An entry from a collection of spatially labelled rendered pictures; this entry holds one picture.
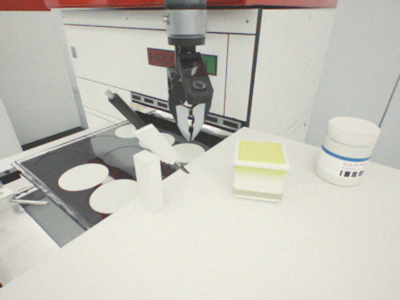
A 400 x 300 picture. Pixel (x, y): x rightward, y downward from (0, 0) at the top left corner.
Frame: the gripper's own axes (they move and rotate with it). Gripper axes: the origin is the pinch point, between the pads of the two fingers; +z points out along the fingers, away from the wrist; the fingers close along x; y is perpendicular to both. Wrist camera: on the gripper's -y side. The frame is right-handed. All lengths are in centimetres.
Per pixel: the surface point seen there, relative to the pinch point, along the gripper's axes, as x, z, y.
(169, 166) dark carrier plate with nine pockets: 5.2, 7.4, 0.2
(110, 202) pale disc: 17.7, 7.3, -9.2
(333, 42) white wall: -124, -6, 106
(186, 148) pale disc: -0.3, 7.4, 7.9
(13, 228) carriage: 34.2, 9.3, -9.5
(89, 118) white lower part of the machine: 33, 18, 66
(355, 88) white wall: -137, 23, 89
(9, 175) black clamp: 39.4, 7.2, 5.5
